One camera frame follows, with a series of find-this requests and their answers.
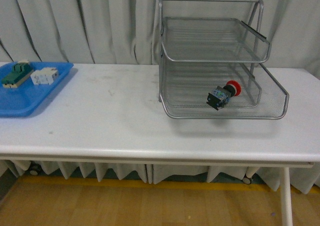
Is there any white table leg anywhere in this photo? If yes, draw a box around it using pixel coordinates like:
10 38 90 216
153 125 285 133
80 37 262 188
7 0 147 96
280 167 293 226

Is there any left caster wheel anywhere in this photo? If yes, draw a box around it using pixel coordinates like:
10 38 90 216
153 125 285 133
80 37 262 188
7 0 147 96
28 163 42 176

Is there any red emergency stop button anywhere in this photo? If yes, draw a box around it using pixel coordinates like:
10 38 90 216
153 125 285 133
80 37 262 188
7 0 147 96
206 80 242 111

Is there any caster wheel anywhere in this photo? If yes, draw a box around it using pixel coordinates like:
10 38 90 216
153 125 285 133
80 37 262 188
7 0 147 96
242 175 252 185
28 163 42 176

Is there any white circuit breaker block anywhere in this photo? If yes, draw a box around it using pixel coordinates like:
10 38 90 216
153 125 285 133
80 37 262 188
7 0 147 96
30 67 59 85

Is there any blue plastic tray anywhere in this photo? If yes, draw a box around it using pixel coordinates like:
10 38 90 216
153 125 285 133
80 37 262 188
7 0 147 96
0 62 74 118

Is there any white curtain backdrop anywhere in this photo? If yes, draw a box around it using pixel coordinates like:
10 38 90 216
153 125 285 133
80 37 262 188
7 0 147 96
0 0 320 74

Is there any right caster wheel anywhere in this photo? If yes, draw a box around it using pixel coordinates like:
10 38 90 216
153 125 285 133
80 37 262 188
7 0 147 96
242 175 252 185

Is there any green and cream switch block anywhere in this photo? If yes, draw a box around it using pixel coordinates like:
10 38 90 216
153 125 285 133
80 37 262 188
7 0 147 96
1 60 34 89

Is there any silver mesh three-tier rack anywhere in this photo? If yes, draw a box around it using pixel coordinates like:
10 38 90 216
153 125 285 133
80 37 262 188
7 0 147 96
158 0 289 120

